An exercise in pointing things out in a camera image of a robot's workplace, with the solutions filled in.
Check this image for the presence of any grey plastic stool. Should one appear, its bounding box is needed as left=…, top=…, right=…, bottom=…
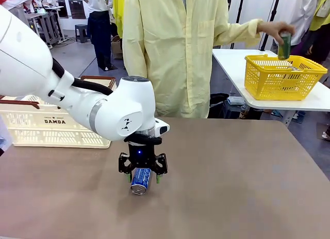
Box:
left=75, top=24, right=90, bottom=43

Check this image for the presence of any green cider can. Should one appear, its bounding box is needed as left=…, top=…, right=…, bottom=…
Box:
left=277, top=32, right=292, bottom=61

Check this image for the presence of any blue Pocari Sweat can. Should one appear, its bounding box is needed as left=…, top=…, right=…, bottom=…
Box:
left=130, top=168, right=152, bottom=196

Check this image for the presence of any yellow plastic basket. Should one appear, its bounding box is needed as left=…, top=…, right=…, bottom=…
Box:
left=244, top=54, right=328, bottom=101

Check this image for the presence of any black bag under table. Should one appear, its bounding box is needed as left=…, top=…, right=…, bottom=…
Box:
left=210, top=93, right=230, bottom=115

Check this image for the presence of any brown board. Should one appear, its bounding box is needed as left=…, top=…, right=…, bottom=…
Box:
left=68, top=0, right=86, bottom=20

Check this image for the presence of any brown paper bag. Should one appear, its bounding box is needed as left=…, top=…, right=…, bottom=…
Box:
left=111, top=35, right=124, bottom=60

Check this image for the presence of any white side table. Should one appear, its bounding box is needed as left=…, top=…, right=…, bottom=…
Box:
left=211, top=48, right=330, bottom=128

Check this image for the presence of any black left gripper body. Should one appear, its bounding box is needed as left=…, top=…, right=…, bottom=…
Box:
left=128, top=143, right=157, bottom=170

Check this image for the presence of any cream plastic shopping basket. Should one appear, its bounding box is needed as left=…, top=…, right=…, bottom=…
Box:
left=0, top=76, right=117, bottom=149

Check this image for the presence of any person's left hand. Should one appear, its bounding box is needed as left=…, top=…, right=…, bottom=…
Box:
left=257, top=21, right=296, bottom=45

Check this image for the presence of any bystander in dark apron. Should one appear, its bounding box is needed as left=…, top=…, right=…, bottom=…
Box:
left=78, top=0, right=114, bottom=71

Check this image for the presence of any person's right forearm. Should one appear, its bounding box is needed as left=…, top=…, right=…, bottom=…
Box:
left=122, top=39, right=154, bottom=81

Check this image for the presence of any person's left forearm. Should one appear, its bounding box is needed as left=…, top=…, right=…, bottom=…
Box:
left=226, top=19, right=262, bottom=48

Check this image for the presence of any white wet wipes pack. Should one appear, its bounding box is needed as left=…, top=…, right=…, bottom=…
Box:
left=228, top=96, right=245, bottom=106

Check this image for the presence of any bystander in yellow vest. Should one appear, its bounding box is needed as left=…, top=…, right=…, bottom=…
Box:
left=308, top=0, right=330, bottom=64

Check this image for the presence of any black cable sleeve on arm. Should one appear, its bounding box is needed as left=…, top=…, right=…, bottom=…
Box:
left=51, top=57, right=116, bottom=97

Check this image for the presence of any grey workbench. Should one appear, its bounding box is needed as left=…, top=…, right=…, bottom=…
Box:
left=25, top=6, right=65, bottom=47

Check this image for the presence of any person in yellow coat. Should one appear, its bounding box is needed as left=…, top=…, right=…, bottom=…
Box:
left=122, top=0, right=262, bottom=119

